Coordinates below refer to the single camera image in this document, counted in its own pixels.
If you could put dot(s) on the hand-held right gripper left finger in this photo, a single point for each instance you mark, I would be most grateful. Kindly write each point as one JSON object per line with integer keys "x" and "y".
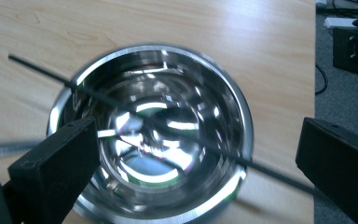
{"x": 52, "y": 174}

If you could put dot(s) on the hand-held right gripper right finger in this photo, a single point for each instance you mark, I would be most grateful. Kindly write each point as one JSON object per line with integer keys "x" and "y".
{"x": 341, "y": 165}

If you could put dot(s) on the shiny steel bowl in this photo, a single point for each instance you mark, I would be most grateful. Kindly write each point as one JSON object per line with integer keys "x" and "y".
{"x": 167, "y": 102}

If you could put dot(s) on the white power strip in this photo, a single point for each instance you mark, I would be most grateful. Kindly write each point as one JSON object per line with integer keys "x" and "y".
{"x": 341, "y": 22}

